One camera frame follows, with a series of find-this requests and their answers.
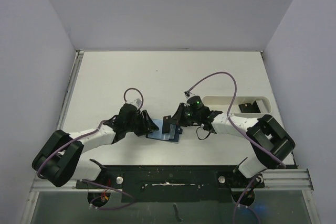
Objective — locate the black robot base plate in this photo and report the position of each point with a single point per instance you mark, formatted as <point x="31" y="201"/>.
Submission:
<point x="188" y="183"/>

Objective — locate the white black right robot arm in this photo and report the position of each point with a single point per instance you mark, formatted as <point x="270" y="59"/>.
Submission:
<point x="270" y="141"/>

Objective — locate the black leaning credit card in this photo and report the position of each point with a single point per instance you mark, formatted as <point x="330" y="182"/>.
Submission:
<point x="249" y="107"/>

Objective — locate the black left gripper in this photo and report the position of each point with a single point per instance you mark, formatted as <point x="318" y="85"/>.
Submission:
<point x="150" y="125"/>

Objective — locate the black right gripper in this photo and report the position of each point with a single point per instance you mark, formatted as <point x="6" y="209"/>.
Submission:
<point x="180" y="115"/>

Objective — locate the white plastic card tray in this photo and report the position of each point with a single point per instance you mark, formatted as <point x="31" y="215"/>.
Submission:
<point x="222" y="103"/>

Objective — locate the black credit card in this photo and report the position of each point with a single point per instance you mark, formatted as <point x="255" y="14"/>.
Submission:
<point x="249" y="107"/>
<point x="166" y="125"/>

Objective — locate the blue leather card holder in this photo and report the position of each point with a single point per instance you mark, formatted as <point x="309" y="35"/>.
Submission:
<point x="172" y="136"/>

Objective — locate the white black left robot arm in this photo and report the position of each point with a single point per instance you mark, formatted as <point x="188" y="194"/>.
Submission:
<point x="58" y="160"/>

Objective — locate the aluminium frame rail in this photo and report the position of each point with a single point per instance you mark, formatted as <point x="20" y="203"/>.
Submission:
<point x="287" y="179"/>

